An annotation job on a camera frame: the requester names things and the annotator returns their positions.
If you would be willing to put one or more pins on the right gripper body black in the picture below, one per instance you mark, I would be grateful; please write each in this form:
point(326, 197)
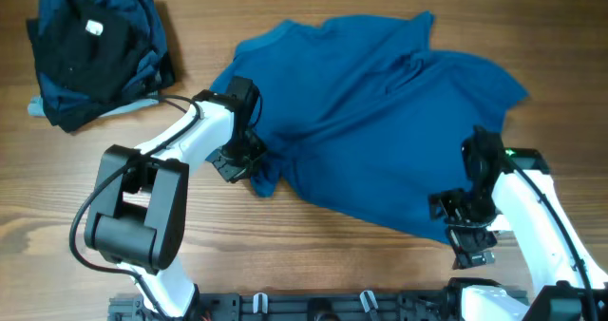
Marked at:
point(466, 228)

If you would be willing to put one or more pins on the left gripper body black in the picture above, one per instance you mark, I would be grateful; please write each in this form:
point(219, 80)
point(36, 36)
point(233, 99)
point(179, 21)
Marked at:
point(238, 159)

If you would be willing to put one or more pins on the blue t-shirt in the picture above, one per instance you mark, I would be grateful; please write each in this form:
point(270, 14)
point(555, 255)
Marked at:
point(360, 115)

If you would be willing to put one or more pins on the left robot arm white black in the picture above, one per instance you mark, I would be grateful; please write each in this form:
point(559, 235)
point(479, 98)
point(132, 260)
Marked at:
point(135, 216)

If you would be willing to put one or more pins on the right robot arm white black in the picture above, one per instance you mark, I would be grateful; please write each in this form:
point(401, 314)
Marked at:
point(513, 191)

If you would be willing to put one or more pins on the black folded garment on pile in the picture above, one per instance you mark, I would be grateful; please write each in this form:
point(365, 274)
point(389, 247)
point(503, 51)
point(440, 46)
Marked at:
point(92, 58)

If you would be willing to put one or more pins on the light grey folded garment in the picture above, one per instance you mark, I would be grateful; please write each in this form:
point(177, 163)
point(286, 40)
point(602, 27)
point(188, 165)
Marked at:
point(35, 106)

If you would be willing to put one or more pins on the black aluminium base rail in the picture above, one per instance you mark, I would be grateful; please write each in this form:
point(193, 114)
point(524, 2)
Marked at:
point(323, 307)

